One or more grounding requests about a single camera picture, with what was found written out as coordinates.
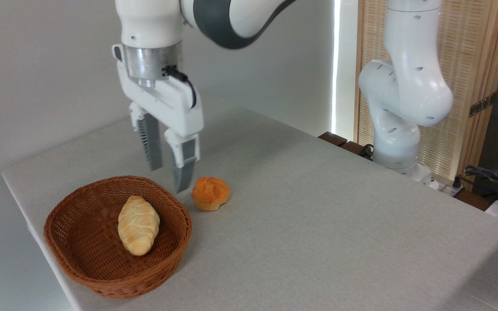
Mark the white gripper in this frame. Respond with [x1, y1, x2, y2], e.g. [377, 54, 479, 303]
[112, 44, 204, 194]

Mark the pale oblong bread loaf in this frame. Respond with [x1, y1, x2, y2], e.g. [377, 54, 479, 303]
[118, 195, 160, 256]

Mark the orange round bun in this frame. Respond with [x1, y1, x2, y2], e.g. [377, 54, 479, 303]
[191, 176, 230, 212]

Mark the brown wicker basket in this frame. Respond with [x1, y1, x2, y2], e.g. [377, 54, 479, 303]
[43, 175, 192, 299]

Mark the grey tablecloth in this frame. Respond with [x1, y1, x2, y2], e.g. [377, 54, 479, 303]
[2, 97, 498, 311]

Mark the dark wooden block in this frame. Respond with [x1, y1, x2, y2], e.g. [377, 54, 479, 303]
[340, 141, 373, 160]
[318, 132, 348, 147]

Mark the dark brown wooden board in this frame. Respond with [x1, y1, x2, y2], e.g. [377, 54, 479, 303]
[453, 188, 492, 212]

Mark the black metal screen hinge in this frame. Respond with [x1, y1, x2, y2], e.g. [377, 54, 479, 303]
[468, 92, 497, 118]

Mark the wooden slatted folding screen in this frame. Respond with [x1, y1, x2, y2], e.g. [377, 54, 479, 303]
[354, 0, 498, 190]

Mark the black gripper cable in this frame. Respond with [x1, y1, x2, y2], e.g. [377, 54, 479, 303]
[162, 64, 198, 109]

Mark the bundle of dark cables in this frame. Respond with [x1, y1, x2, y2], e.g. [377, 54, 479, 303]
[453, 160, 498, 201]

